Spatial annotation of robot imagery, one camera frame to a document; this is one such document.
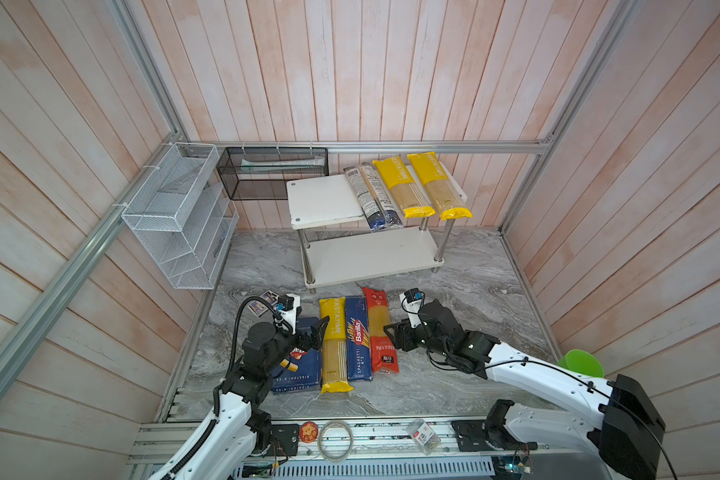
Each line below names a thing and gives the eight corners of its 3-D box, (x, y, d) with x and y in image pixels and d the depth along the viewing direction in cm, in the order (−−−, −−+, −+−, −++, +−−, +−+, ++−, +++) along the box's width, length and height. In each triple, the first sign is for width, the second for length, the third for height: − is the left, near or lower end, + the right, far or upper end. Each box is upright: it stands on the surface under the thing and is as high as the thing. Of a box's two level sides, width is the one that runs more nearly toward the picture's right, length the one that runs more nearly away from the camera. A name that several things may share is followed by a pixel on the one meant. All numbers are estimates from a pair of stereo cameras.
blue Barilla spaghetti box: (345, 381, 84) (344, 377, 81) (346, 301, 101) (346, 296, 98) (372, 381, 84) (372, 377, 81) (369, 301, 101) (369, 296, 98)
